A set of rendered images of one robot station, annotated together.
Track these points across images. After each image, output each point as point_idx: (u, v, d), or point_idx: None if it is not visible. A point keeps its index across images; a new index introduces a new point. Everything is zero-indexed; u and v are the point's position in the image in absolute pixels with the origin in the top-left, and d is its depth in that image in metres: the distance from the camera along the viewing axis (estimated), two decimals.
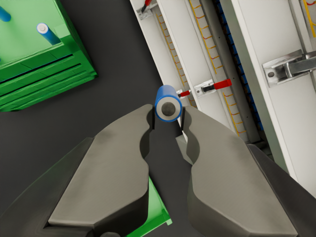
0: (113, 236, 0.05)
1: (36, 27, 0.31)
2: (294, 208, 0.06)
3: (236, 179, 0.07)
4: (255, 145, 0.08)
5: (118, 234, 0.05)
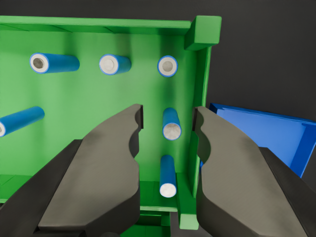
0: (113, 236, 0.05)
1: None
2: (306, 213, 0.06)
3: (246, 181, 0.06)
4: (268, 148, 0.08)
5: (118, 234, 0.05)
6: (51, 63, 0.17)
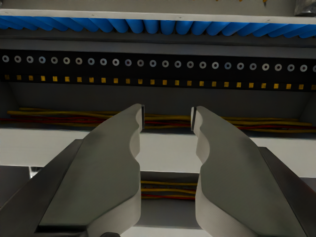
0: (113, 236, 0.05)
1: None
2: (305, 213, 0.06)
3: (245, 181, 0.06)
4: (266, 147, 0.08)
5: (118, 234, 0.05)
6: (164, 21, 0.21)
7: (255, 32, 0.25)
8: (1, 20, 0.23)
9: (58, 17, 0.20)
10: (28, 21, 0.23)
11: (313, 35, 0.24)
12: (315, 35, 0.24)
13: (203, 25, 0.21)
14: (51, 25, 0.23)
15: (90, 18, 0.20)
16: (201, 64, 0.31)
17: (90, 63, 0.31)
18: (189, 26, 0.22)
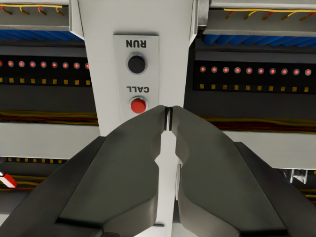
0: (113, 236, 0.05)
1: None
2: (281, 203, 0.06)
3: (225, 178, 0.07)
4: (242, 142, 0.08)
5: (118, 234, 0.05)
6: None
7: None
8: (263, 38, 0.27)
9: None
10: (280, 39, 0.27)
11: None
12: None
13: None
14: (299, 42, 0.27)
15: None
16: None
17: (283, 73, 0.34)
18: None
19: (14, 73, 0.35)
